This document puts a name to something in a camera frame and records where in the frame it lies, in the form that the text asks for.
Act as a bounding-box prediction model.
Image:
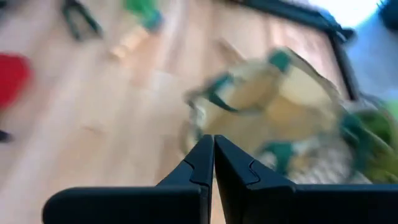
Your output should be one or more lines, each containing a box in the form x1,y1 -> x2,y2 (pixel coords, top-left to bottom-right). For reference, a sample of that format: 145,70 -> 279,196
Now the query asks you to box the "succulent in white patterned pot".
340,99 -> 398,184

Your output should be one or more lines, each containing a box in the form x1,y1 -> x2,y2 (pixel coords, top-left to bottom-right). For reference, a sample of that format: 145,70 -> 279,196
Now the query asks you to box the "red knit gardening glove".
0,53 -> 34,110

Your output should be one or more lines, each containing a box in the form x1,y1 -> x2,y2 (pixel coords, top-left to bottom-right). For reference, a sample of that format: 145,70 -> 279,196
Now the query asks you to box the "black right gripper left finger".
42,134 -> 215,224

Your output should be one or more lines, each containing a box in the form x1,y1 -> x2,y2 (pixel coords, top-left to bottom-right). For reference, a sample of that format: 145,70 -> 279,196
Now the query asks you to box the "black aluminium table frame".
229,0 -> 360,102

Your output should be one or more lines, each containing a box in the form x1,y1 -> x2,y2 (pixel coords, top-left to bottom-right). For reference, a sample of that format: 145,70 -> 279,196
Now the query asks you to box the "beige green-trimmed gardening bag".
182,46 -> 346,184

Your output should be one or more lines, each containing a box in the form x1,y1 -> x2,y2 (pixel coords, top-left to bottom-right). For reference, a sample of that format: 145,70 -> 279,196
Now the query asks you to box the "green spray bottle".
123,0 -> 164,32

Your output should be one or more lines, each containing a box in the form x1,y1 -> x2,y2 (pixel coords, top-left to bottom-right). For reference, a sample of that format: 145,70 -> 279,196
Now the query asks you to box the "wooden-handled metal trowel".
107,26 -> 152,62

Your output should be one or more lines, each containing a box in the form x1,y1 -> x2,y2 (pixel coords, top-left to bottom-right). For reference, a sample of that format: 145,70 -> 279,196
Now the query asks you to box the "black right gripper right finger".
213,134 -> 398,224

